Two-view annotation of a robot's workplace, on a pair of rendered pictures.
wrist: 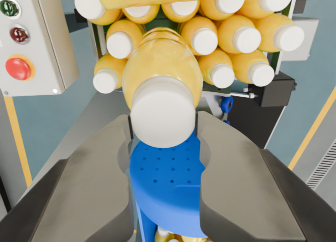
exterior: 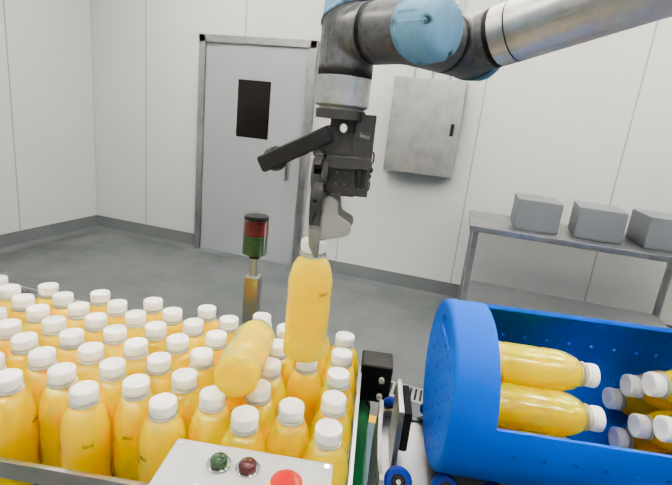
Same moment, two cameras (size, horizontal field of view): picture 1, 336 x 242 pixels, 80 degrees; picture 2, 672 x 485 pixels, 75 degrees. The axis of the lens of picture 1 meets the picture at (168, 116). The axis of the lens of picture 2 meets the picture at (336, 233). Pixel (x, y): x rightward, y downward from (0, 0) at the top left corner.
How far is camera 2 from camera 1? 0.66 m
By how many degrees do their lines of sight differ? 79
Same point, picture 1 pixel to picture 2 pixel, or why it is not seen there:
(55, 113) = not seen: outside the picture
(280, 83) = (366, 356)
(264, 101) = (385, 365)
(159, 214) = (475, 341)
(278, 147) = not seen: outside the picture
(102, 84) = (330, 428)
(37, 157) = not seen: outside the picture
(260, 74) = (342, 336)
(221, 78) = (342, 353)
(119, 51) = (296, 405)
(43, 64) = (288, 463)
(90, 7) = (248, 412)
